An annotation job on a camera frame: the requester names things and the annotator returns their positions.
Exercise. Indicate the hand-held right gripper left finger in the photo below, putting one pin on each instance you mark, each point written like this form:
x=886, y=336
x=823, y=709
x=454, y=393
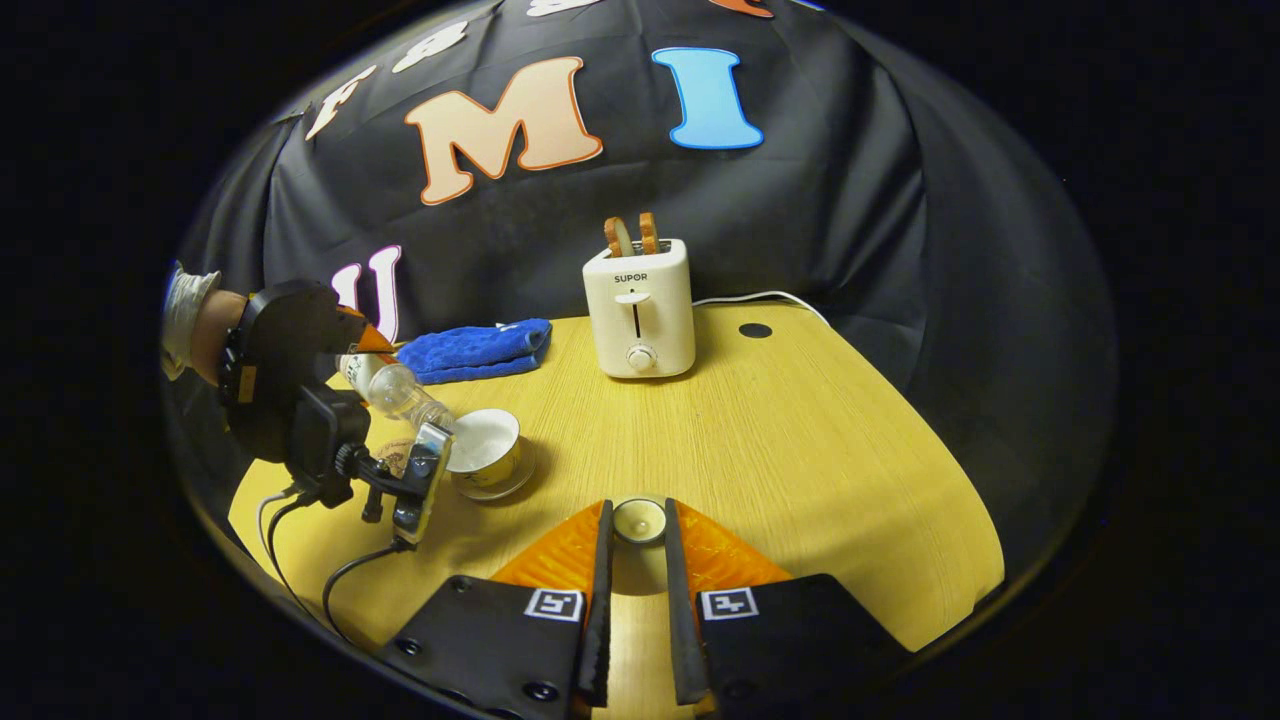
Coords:
x=600, y=620

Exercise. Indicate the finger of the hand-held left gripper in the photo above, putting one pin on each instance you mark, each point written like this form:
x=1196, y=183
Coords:
x=362, y=338

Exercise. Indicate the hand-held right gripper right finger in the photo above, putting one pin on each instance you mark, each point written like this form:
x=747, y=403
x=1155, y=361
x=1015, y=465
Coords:
x=682, y=630

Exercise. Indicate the clear water bottle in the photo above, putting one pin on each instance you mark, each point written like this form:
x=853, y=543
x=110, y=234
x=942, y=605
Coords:
x=395, y=390

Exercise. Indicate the white teacup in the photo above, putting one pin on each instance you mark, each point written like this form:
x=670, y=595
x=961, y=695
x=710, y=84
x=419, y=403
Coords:
x=490, y=440

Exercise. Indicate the blue folded towel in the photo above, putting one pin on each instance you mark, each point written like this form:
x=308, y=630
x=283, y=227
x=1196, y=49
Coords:
x=480, y=350

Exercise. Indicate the white saucer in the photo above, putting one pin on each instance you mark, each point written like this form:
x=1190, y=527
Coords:
x=525, y=478

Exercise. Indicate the white toaster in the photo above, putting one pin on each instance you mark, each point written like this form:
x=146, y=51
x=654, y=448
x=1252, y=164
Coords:
x=640, y=320

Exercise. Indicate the black backdrop cloth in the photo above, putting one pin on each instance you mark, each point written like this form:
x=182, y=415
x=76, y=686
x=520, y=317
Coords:
x=800, y=200

